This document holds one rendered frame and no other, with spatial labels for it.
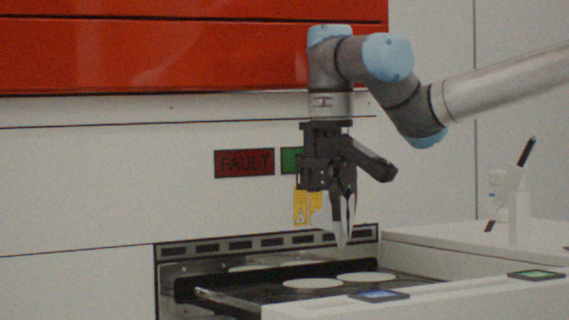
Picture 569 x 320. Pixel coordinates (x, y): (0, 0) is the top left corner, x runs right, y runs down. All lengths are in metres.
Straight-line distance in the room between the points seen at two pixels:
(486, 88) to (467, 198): 2.41
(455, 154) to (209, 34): 2.36
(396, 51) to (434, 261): 0.41
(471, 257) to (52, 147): 0.70
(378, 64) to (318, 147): 0.20
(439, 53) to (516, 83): 2.34
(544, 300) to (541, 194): 2.90
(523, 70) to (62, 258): 0.77
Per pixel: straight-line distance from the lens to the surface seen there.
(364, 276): 2.01
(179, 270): 1.93
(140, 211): 1.91
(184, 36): 1.88
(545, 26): 4.46
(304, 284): 1.94
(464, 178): 4.20
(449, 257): 1.99
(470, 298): 1.47
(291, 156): 2.03
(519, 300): 1.53
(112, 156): 1.88
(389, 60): 1.79
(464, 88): 1.83
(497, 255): 1.90
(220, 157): 1.96
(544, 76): 1.78
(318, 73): 1.88
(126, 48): 1.84
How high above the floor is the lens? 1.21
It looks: 3 degrees down
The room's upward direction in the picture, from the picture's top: 1 degrees counter-clockwise
